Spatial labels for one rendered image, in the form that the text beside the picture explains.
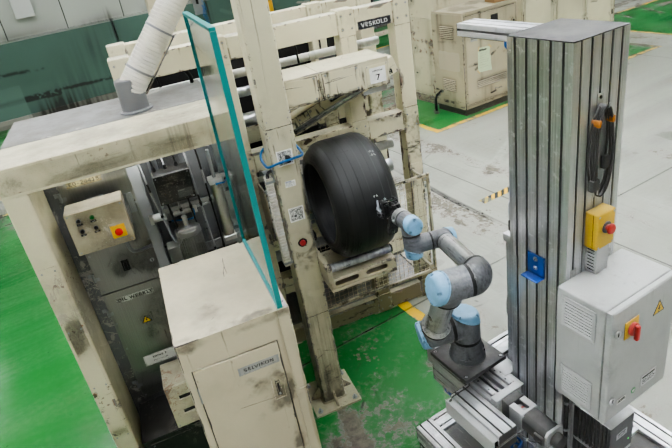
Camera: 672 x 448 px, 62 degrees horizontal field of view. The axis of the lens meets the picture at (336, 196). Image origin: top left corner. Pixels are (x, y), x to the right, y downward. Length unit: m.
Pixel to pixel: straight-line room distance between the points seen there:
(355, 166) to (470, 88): 4.74
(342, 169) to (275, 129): 0.35
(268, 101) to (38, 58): 9.22
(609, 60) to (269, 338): 1.40
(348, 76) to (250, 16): 0.68
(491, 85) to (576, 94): 5.66
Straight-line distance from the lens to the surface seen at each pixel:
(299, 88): 2.76
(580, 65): 1.78
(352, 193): 2.51
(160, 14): 2.61
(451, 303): 1.98
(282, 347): 2.08
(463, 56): 7.02
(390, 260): 2.86
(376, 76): 2.90
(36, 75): 11.49
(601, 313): 1.96
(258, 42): 2.40
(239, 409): 2.18
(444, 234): 2.29
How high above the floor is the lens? 2.43
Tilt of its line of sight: 26 degrees down
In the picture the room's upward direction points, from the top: 10 degrees counter-clockwise
